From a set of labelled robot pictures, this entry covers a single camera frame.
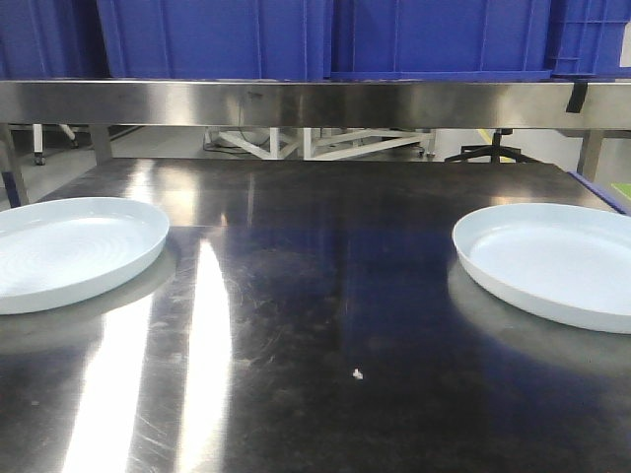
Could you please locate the left blue plastic bin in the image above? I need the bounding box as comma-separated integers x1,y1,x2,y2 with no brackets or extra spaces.
1,1,108,80

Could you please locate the blue plastic bin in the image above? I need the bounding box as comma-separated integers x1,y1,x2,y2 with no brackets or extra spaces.
98,1,333,82
1,1,108,80
331,0,551,82

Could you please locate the white caster cart leg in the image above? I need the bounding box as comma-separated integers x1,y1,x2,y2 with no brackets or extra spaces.
33,123,79,166

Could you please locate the steel shelf leg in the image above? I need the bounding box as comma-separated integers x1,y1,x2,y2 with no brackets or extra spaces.
577,129,604,181
89,124,112,166

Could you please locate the middle blue plastic bin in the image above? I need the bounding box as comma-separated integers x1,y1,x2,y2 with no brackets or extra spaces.
98,1,333,82

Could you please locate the white metal frame cart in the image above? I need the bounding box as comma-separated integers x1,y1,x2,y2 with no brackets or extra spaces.
203,126,436,161

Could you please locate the left steel shelf leg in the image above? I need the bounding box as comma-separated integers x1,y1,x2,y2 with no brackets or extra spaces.
89,124,112,166

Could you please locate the right blue plastic bin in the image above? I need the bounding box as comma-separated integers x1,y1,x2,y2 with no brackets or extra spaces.
331,0,551,82

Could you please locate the far right blue crate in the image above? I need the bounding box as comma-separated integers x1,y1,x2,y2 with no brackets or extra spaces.
546,0,630,79

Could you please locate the stainless steel shelf rail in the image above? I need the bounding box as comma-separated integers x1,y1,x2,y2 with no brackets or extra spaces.
1,80,630,130

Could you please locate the light blue plate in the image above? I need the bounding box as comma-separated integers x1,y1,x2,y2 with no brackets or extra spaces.
452,203,630,334
1,197,170,315

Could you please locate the black tape strip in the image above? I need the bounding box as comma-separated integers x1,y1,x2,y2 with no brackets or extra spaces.
566,81,589,114

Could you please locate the right steel shelf leg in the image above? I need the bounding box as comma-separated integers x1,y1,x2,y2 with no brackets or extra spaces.
577,129,604,181

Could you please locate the black office chair base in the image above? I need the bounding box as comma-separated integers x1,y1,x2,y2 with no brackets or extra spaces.
445,128,537,164

